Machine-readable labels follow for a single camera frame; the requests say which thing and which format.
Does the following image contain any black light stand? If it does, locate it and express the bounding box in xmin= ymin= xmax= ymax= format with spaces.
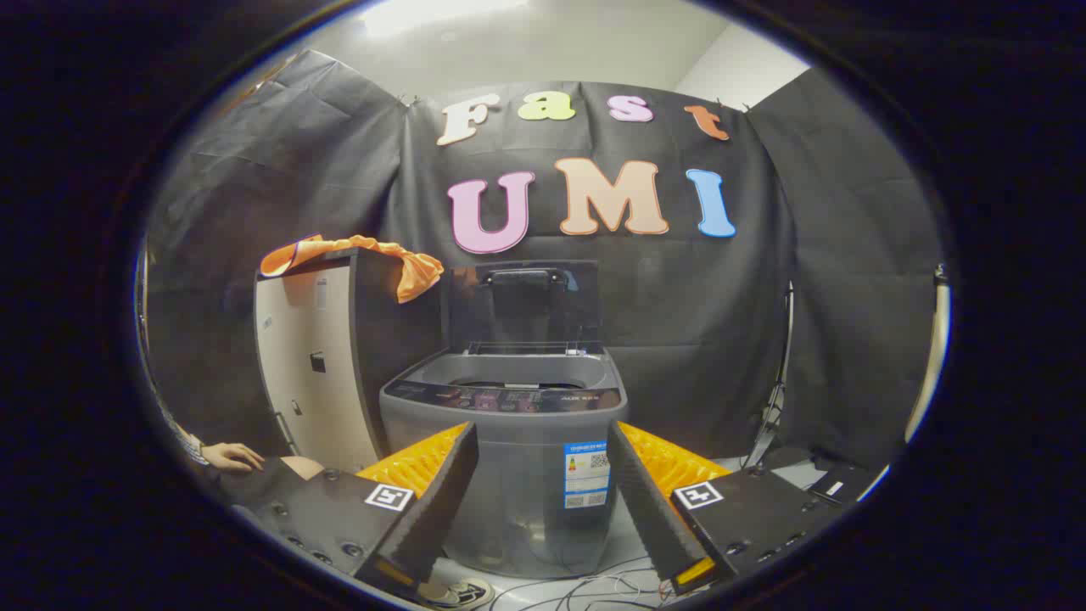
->
xmin=745 ymin=283 xmax=796 ymax=469

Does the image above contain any grey washing machine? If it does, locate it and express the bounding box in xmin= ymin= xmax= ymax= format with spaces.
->
xmin=379 ymin=346 xmax=629 ymax=580

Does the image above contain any orange garment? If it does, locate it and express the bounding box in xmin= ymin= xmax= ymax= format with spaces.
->
xmin=259 ymin=234 xmax=445 ymax=305

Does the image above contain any black backdrop cloth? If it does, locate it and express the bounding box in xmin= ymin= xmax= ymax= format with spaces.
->
xmin=140 ymin=49 xmax=947 ymax=476

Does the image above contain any person's sneaker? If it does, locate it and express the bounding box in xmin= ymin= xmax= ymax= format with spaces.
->
xmin=418 ymin=577 xmax=495 ymax=609

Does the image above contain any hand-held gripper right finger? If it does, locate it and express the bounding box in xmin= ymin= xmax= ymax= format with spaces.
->
xmin=606 ymin=420 xmax=849 ymax=595

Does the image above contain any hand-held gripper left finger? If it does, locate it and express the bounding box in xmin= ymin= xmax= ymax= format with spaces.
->
xmin=229 ymin=422 xmax=480 ymax=595

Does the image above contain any dark washing machine lid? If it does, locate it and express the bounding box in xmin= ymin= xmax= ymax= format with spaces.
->
xmin=447 ymin=261 xmax=606 ymax=356

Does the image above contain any black box on floor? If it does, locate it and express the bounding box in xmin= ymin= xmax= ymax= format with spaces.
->
xmin=806 ymin=462 xmax=885 ymax=507

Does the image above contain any person's dark clothing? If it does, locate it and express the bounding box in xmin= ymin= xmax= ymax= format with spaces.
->
xmin=208 ymin=458 xmax=298 ymax=510

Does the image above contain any dark cabinet with white door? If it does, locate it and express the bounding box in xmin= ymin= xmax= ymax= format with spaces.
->
xmin=253 ymin=246 xmax=451 ymax=474

